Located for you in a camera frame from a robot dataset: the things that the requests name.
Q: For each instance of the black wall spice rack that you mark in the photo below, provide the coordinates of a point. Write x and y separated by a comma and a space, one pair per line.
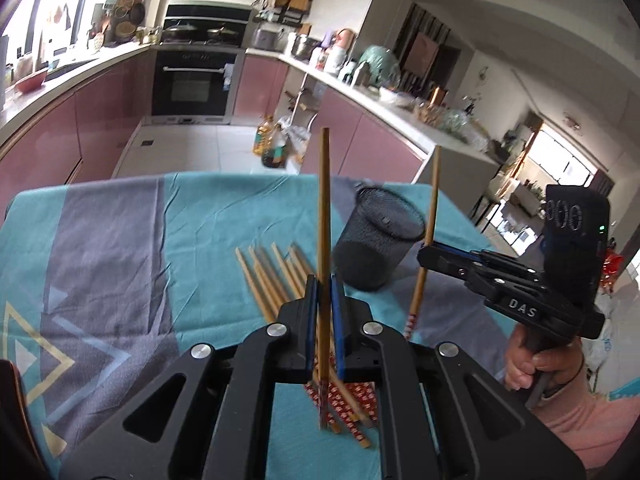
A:
291, 13

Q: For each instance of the green rounded appliance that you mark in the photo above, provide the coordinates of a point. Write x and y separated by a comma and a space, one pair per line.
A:
384, 69

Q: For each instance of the red bowl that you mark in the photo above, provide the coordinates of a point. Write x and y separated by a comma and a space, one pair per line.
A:
32, 82

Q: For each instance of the right hand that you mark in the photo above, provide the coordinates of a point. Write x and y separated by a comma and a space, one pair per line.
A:
563, 364

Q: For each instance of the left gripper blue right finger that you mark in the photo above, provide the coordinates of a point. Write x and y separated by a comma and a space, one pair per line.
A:
338, 311

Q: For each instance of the dark oil bottle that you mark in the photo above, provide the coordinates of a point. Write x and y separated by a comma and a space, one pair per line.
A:
274, 152

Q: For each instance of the pink thermos kettle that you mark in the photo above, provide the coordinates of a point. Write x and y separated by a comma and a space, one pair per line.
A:
343, 42

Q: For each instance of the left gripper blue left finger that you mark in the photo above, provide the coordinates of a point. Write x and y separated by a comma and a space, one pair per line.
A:
311, 307

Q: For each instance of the black built-in oven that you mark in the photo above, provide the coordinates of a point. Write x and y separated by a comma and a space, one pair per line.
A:
195, 84

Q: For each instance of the steel stock pot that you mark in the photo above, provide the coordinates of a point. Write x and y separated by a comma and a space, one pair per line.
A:
303, 46

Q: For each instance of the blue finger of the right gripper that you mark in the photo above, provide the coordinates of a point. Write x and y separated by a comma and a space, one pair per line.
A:
438, 250
459, 269

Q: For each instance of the yellow cooking oil bottle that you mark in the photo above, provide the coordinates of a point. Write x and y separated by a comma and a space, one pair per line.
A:
262, 135

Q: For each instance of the kitchen window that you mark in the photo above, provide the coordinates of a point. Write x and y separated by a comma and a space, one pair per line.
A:
40, 26

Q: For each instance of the black mesh pen cup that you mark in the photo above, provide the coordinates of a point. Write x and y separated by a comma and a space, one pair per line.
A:
379, 232

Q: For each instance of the right forearm pink sleeve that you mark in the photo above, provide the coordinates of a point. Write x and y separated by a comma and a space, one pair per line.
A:
592, 426

